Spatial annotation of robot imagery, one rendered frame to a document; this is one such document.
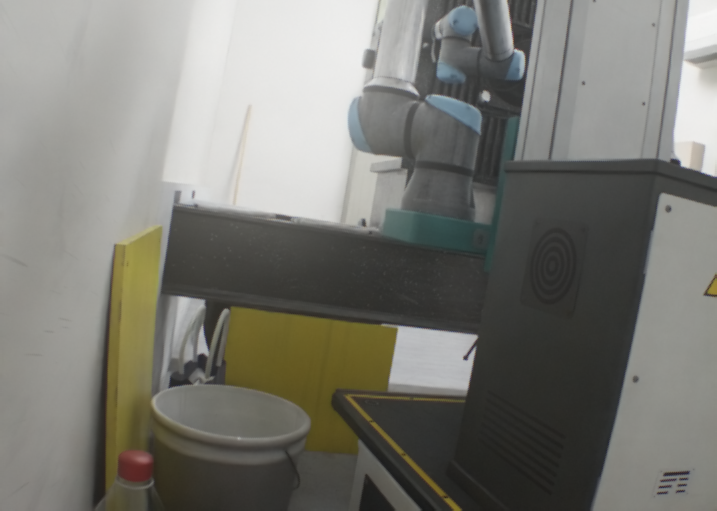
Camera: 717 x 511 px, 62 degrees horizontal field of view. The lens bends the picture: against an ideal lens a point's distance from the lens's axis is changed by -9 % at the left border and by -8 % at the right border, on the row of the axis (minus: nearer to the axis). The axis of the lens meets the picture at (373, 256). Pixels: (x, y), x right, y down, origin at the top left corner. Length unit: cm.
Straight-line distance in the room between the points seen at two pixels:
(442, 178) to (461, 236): 11
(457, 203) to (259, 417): 56
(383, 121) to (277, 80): 400
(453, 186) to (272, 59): 415
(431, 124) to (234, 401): 66
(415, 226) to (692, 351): 56
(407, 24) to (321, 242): 80
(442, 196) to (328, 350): 81
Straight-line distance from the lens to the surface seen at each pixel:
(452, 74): 167
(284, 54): 530
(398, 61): 133
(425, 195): 123
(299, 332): 186
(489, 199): 219
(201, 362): 170
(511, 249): 98
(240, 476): 108
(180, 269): 191
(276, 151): 520
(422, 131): 125
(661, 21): 141
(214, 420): 131
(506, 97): 205
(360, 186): 504
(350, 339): 189
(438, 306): 202
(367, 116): 130
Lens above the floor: 72
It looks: 4 degrees down
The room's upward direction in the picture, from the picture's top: 9 degrees clockwise
